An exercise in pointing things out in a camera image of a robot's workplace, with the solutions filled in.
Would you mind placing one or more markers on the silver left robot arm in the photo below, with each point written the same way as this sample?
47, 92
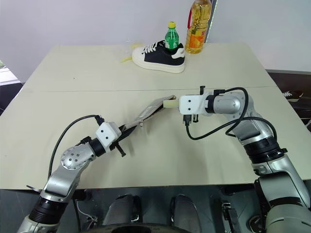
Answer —
70, 160

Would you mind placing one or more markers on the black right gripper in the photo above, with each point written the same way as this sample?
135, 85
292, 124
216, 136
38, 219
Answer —
195, 117

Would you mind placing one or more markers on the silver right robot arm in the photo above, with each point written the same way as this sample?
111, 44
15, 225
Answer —
267, 150

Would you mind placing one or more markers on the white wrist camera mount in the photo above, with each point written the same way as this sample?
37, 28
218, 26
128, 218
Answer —
192, 104
107, 132

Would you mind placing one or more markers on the white and black sneaker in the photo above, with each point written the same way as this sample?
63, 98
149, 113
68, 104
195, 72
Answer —
158, 59

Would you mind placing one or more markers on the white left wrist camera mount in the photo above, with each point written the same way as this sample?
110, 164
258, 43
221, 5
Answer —
107, 132

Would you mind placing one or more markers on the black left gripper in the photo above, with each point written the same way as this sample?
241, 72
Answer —
120, 150

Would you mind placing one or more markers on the dark rounded shape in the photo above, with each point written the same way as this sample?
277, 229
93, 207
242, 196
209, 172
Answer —
121, 211
185, 211

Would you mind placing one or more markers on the black metal bracket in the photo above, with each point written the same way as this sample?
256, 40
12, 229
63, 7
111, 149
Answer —
230, 214

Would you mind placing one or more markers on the green plastic soda bottle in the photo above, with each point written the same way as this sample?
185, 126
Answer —
172, 37

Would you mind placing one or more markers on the grid pattern zip pouch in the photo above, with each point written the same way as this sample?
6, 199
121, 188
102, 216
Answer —
150, 110

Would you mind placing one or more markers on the yellow cooking oil bottle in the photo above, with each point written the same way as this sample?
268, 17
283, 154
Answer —
197, 36

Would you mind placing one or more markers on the dark pole with lights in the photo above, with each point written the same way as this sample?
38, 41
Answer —
212, 21

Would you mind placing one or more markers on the pale yellow plastic wrapper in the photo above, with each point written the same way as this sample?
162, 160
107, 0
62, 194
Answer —
126, 59

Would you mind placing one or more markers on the dark sneaker with white laces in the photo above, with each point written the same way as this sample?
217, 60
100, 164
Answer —
292, 95

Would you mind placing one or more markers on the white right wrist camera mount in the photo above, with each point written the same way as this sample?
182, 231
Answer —
192, 104

